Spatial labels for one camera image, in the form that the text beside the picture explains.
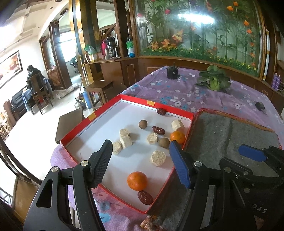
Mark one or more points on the red cardboard box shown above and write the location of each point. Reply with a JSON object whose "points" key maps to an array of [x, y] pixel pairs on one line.
{"points": [[124, 115]]}

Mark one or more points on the purple floral tablecloth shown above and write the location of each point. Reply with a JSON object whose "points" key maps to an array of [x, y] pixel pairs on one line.
{"points": [[177, 93]]}

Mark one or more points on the red bottle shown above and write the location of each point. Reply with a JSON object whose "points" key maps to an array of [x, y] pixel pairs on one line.
{"points": [[103, 48]]}

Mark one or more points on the black thermos jug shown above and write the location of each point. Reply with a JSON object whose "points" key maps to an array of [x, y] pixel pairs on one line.
{"points": [[112, 46]]}

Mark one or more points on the green bag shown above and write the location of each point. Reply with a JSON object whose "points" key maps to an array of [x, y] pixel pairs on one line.
{"points": [[91, 49]]}

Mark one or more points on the table with blue cloth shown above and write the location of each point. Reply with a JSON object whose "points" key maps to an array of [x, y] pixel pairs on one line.
{"points": [[26, 97]]}

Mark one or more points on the blue bottle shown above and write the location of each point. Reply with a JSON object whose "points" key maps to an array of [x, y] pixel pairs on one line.
{"points": [[87, 100]]}

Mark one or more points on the wooden chair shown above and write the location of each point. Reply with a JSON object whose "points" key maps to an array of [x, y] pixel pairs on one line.
{"points": [[38, 90]]}

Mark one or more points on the mandarin orange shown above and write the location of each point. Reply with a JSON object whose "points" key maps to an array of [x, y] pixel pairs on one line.
{"points": [[177, 137], [137, 180]]}

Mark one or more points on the green label plastic bottle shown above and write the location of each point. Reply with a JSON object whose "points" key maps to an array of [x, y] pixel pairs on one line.
{"points": [[131, 47]]}

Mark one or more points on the black sofa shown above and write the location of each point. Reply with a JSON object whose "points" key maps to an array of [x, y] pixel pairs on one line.
{"points": [[18, 102]]}

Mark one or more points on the metal kettle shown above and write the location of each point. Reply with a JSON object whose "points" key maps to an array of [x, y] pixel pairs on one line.
{"points": [[79, 104]]}

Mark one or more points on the glass display with artificial flowers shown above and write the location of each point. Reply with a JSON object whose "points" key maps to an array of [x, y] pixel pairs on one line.
{"points": [[199, 33]]}

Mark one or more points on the dark wooden stool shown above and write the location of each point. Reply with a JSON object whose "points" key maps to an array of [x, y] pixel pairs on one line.
{"points": [[68, 124]]}

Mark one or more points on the light wooden stool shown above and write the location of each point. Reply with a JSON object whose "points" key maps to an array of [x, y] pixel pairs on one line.
{"points": [[99, 85]]}

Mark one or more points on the small black metal device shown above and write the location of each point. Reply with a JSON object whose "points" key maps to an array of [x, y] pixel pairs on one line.
{"points": [[172, 73]]}

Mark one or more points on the cream box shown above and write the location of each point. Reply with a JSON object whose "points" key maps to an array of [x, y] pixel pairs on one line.
{"points": [[94, 57]]}

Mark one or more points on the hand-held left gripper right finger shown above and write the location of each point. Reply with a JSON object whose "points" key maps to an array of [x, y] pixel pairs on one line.
{"points": [[179, 164]]}

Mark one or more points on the framed wall painting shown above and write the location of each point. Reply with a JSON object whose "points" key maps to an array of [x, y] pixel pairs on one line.
{"points": [[10, 66]]}

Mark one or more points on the brown longan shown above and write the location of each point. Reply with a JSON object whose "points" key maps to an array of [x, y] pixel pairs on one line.
{"points": [[143, 124], [164, 142]]}

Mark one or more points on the grey felt mat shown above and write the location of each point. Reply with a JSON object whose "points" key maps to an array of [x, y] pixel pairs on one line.
{"points": [[221, 137]]}

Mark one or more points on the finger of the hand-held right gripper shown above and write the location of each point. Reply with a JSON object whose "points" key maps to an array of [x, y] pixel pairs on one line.
{"points": [[233, 166], [250, 153]]}

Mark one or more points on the green bok choy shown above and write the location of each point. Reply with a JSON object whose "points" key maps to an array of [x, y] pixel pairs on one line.
{"points": [[214, 84]]}

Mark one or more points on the rolled striped cushion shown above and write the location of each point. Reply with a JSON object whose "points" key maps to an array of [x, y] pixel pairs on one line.
{"points": [[66, 91]]}

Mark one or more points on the tan rough nut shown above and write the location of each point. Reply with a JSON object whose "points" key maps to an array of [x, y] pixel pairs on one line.
{"points": [[158, 157]]}

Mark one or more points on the black car key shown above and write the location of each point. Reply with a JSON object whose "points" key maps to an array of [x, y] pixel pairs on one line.
{"points": [[259, 105]]}

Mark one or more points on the wooden cabinet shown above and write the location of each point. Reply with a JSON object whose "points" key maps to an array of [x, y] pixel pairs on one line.
{"points": [[131, 71]]}

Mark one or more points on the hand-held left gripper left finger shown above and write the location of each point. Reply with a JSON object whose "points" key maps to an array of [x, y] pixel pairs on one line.
{"points": [[102, 162]]}

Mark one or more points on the dark red jujube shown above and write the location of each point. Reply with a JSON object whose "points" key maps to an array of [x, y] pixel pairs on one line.
{"points": [[161, 111], [158, 130], [145, 197]]}

